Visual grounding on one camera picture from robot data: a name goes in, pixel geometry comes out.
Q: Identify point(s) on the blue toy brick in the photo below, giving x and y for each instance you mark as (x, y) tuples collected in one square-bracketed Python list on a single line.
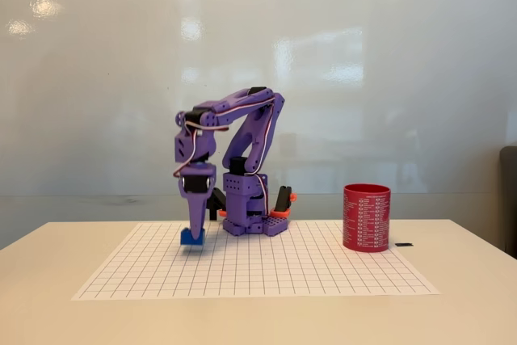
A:
[(186, 238)]

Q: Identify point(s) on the red cup with white print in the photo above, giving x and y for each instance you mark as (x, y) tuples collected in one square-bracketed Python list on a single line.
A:
[(366, 220)]

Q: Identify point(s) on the white grid paper sheet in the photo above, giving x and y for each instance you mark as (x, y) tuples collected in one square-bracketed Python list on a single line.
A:
[(258, 272)]

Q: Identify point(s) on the purple gripper black servo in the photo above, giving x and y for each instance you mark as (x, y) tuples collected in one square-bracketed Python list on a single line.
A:
[(196, 199)]

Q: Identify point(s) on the purple robot arm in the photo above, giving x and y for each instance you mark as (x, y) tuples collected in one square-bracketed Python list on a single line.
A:
[(250, 135)]

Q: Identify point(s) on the small flat black piece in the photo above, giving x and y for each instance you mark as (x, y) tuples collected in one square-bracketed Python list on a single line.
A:
[(404, 245)]

